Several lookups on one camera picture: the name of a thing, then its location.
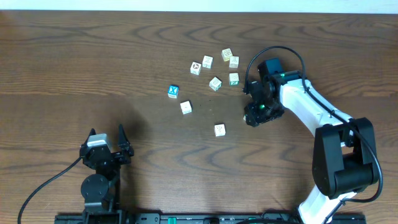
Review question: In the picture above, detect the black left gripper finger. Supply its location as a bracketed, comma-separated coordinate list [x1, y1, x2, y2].
[118, 124, 131, 149]
[86, 128, 96, 144]

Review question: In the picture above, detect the green Z letter block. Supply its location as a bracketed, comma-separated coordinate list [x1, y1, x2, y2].
[229, 73, 239, 86]

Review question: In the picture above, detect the wooden block with brown drawing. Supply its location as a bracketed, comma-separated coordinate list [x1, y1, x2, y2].
[214, 124, 226, 137]

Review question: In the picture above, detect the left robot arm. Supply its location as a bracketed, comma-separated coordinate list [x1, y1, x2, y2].
[80, 124, 135, 224]

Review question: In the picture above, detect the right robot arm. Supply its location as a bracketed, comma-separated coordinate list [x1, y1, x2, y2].
[129, 73, 383, 223]

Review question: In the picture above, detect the plain wooden picture block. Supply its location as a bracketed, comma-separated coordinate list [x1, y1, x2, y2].
[229, 56, 239, 68]

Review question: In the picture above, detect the yellow edged wooden block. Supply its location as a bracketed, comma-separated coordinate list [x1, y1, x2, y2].
[221, 48, 233, 62]

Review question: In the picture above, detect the red edged wooden block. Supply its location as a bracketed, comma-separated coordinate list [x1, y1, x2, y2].
[180, 100, 192, 114]

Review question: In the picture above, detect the wooden umbrella picture block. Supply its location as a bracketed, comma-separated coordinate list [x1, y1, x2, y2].
[202, 55, 213, 69]

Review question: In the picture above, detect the blue X letter block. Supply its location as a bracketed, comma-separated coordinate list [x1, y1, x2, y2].
[167, 85, 179, 98]

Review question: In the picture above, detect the wooden block with red circle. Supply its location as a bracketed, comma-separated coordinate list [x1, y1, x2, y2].
[190, 62, 201, 75]

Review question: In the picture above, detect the wooden block with green ring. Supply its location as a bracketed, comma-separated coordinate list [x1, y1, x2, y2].
[209, 77, 222, 91]

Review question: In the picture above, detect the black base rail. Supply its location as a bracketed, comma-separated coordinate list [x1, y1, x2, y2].
[54, 212, 367, 224]

